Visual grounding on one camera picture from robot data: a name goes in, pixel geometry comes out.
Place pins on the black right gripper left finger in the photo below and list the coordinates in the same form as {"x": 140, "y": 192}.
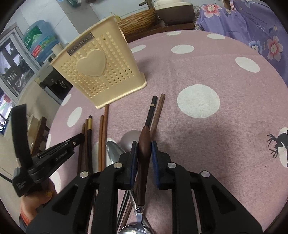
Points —
{"x": 92, "y": 198}

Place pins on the person's left hand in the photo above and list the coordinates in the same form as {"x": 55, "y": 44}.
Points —
{"x": 31, "y": 202}

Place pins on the black chopstick gold band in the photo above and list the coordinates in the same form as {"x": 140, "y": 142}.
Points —
{"x": 89, "y": 144}

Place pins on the water dispenser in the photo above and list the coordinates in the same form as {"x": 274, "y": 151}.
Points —
{"x": 51, "y": 81}

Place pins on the wooden chair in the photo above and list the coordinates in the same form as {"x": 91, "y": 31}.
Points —
{"x": 37, "y": 134}

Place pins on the purple floral cloth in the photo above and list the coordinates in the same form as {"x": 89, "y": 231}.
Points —
{"x": 252, "y": 23}

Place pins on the brown wooden chopstick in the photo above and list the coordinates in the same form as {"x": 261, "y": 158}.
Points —
{"x": 100, "y": 143}
{"x": 157, "y": 117}
{"x": 85, "y": 146}
{"x": 104, "y": 136}
{"x": 80, "y": 151}

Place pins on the woven wicker basket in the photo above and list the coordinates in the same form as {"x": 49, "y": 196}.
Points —
{"x": 138, "y": 22}

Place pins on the blue water bottle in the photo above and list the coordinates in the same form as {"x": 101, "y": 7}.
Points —
{"x": 39, "y": 39}

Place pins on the steel spoon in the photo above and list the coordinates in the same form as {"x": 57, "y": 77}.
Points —
{"x": 128, "y": 138}
{"x": 114, "y": 151}

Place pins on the beige plastic utensil holder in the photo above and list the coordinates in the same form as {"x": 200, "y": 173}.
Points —
{"x": 100, "y": 64}

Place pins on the black chopstick thin band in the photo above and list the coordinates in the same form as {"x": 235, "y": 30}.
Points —
{"x": 150, "y": 114}

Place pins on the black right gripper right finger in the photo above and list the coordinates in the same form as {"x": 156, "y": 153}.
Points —
{"x": 200, "y": 203}

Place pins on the wooden handled spoon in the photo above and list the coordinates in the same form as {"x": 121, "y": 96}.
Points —
{"x": 143, "y": 157}

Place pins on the pink polka dot tablecloth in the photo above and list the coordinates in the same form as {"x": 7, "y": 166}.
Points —
{"x": 225, "y": 111}

